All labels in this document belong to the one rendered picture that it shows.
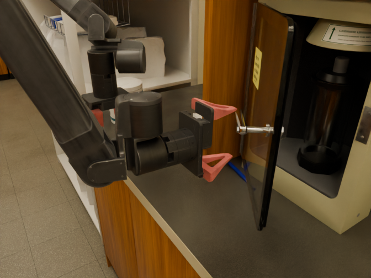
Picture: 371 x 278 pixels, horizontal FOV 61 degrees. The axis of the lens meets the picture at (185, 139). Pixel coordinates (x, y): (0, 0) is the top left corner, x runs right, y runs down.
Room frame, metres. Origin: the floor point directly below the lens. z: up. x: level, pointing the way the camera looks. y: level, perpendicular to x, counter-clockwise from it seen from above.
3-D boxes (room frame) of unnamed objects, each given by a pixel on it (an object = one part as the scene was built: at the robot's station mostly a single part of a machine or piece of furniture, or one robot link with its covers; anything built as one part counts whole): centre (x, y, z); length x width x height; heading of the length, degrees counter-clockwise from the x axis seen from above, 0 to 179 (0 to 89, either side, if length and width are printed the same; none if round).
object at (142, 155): (0.43, 0.06, 1.19); 0.07 x 0.06 x 0.07; 122
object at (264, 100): (0.60, -0.15, 1.19); 0.30 x 0.01 x 0.40; 177
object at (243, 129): (0.53, -0.12, 1.20); 0.10 x 0.05 x 0.03; 177
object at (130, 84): (1.11, 0.22, 1.01); 0.13 x 0.13 x 0.15
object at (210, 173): (0.50, -0.05, 1.15); 0.09 x 0.07 x 0.07; 122
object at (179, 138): (0.46, 0.01, 1.19); 0.07 x 0.07 x 0.10; 32
